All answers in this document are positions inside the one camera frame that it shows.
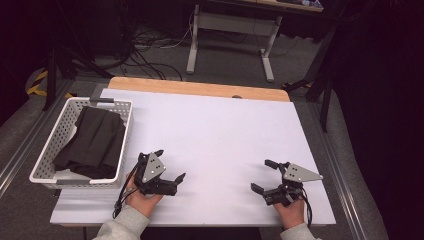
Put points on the dark cloth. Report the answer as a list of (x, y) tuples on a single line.
[(95, 140)]

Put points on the white perforated plastic basket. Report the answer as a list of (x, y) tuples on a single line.
[(63, 131)]

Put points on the wooden table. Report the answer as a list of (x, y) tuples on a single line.
[(186, 87)]

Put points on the black metal stand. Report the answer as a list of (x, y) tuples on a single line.
[(325, 86), (51, 76)]

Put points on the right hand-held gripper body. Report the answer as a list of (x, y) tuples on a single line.
[(296, 174)]

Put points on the aluminium floor rail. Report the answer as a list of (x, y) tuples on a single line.
[(336, 173), (26, 146)]

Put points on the white table leg frame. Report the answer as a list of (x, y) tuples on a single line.
[(233, 25)]

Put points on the dark table grommet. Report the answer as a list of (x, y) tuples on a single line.
[(237, 97)]

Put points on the white table board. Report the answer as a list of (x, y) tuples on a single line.
[(213, 133)]

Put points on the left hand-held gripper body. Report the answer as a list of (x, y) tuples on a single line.
[(154, 167)]

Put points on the person's left hand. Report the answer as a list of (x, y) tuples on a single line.
[(143, 203)]

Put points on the person's right hand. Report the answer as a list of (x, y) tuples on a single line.
[(292, 213)]

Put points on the yellow black floor tape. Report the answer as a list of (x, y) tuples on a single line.
[(38, 83)]

